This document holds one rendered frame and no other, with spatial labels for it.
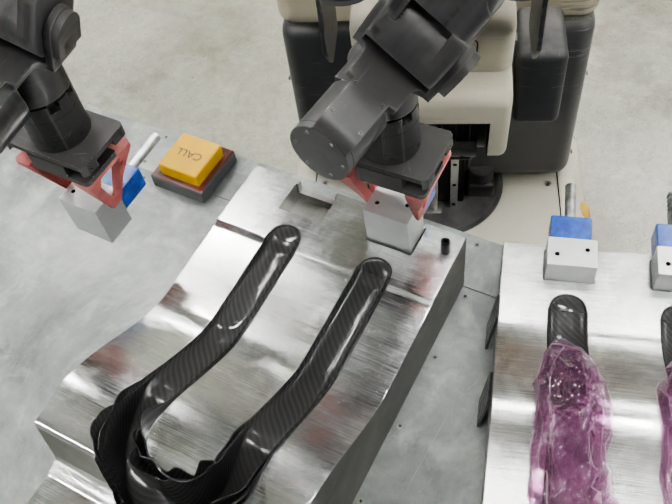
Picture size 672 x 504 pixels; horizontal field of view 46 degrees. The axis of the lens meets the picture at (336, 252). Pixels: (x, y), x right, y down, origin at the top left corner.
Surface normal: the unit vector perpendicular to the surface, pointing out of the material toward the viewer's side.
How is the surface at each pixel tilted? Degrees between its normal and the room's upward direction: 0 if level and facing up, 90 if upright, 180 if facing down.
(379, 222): 92
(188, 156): 0
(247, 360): 21
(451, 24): 79
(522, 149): 90
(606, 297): 0
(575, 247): 0
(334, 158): 92
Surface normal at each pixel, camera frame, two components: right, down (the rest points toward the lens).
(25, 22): -0.30, 0.65
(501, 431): -0.13, -0.44
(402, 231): -0.46, 0.76
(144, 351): 0.14, -0.87
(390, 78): 0.34, -0.27
